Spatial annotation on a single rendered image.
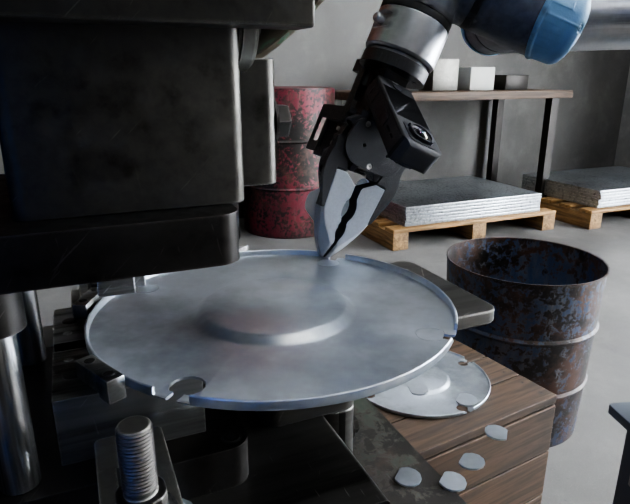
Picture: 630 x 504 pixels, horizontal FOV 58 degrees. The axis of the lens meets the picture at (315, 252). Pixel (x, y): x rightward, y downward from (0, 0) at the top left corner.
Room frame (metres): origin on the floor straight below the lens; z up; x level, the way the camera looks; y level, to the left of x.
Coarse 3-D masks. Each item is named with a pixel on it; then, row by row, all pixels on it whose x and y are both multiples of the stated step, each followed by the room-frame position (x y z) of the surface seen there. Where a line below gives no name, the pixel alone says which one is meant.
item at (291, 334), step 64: (256, 256) 0.56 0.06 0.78; (320, 256) 0.56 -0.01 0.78; (128, 320) 0.40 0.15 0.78; (192, 320) 0.40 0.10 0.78; (256, 320) 0.39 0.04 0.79; (320, 320) 0.39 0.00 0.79; (384, 320) 0.40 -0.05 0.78; (448, 320) 0.40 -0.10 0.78; (128, 384) 0.31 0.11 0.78; (256, 384) 0.31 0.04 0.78; (320, 384) 0.31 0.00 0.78; (384, 384) 0.30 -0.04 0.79
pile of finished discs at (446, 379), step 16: (448, 352) 1.17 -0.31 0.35; (432, 368) 1.08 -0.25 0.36; (448, 368) 1.09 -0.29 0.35; (464, 368) 1.09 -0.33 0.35; (480, 368) 1.09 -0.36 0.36; (432, 384) 1.02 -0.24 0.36; (448, 384) 1.02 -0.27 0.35; (464, 384) 1.03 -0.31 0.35; (480, 384) 1.03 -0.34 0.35; (384, 400) 0.97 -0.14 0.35; (400, 400) 0.97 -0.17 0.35; (416, 400) 0.97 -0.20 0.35; (432, 400) 0.97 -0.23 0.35; (448, 400) 0.97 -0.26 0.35; (480, 400) 0.97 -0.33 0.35; (416, 416) 0.91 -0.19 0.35; (432, 416) 0.91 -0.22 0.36; (448, 416) 0.91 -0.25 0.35
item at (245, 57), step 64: (0, 64) 0.29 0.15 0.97; (64, 64) 0.30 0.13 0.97; (128, 64) 0.32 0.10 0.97; (192, 64) 0.33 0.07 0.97; (256, 64) 0.37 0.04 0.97; (0, 128) 0.29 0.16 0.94; (64, 128) 0.30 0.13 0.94; (128, 128) 0.32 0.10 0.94; (192, 128) 0.33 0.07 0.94; (256, 128) 0.37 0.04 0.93; (64, 192) 0.30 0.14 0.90; (128, 192) 0.31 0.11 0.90; (192, 192) 0.33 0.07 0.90
